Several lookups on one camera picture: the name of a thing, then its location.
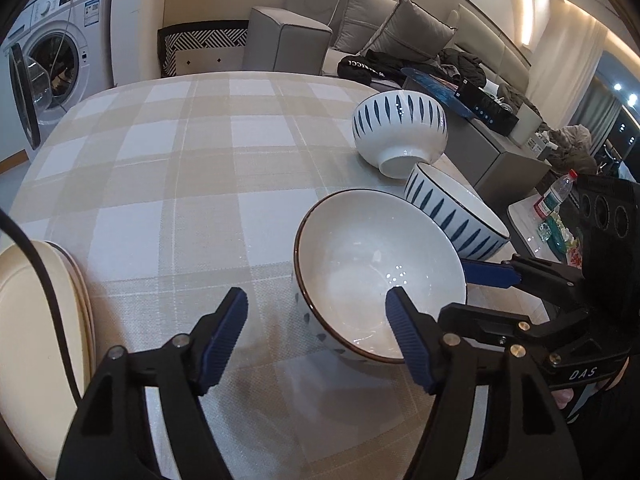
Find green snack packet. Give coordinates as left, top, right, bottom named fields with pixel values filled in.
left=537, top=215, right=576, bottom=251

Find black box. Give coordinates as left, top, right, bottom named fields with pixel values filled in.
left=457, top=80, right=521, bottom=137

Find black jacket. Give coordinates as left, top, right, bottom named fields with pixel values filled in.
left=435, top=49, right=488, bottom=88

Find black white patterned chair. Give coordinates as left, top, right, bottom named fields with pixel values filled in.
left=157, top=20, right=251, bottom=78

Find beige curtain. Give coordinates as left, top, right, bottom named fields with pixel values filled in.
left=525, top=0, right=608, bottom=126

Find beige checked tablecloth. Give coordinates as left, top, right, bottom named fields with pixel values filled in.
left=0, top=71, right=516, bottom=480

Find clear water bottle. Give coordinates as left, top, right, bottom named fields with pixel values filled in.
left=532, top=168, right=579, bottom=218

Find blue mat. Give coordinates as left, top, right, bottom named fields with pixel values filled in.
left=400, top=66, right=476, bottom=118

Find white washing machine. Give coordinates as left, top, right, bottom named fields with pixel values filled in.
left=0, top=0, right=118, bottom=151

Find white side table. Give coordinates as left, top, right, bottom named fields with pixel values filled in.
left=507, top=190, right=586, bottom=266

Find grey sofa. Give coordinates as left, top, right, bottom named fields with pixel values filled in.
left=248, top=0, right=543, bottom=126

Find cream plate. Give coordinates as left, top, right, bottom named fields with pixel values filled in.
left=0, top=240, right=95, bottom=480

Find person's right hand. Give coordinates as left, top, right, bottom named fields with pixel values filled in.
left=552, top=382, right=608, bottom=423

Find white bowl with leaf pattern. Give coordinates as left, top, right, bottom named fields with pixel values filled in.
left=404, top=162, right=511, bottom=261
left=293, top=188, right=470, bottom=365
left=351, top=90, right=448, bottom=180

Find person's right forearm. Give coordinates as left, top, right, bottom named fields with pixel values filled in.
left=565, top=360, right=640, bottom=480

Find grey garment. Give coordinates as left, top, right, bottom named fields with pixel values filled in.
left=547, top=125, right=598, bottom=176

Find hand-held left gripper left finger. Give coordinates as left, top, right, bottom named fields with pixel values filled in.
left=55, top=286, right=249, bottom=480

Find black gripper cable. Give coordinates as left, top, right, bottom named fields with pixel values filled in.
left=0, top=207, right=83, bottom=403

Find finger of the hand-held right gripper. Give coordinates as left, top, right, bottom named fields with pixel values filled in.
left=460, top=255, right=595, bottom=311
left=439, top=302, right=592, bottom=362

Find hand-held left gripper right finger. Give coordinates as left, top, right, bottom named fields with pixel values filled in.
left=385, top=286, right=583, bottom=480

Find black printed garment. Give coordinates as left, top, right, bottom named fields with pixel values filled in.
left=336, top=52, right=396, bottom=86

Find pale pink plate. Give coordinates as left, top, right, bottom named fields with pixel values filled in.
left=45, top=240, right=97, bottom=411

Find grey cushion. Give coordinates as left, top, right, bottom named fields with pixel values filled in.
left=360, top=0, right=457, bottom=63
left=332, top=0, right=403, bottom=53

